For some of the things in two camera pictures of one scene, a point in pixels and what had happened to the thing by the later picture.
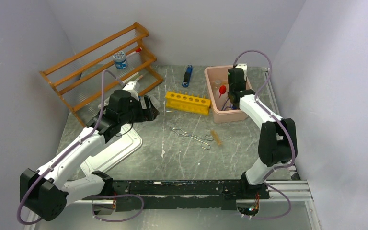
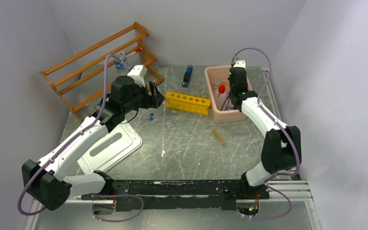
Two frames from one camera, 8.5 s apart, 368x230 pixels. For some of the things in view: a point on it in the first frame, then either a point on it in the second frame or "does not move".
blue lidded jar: x=120 y=60 does not move
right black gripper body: x=229 y=90 does not move
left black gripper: x=143 y=113 → x=153 y=101
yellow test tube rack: x=187 y=103 does not move
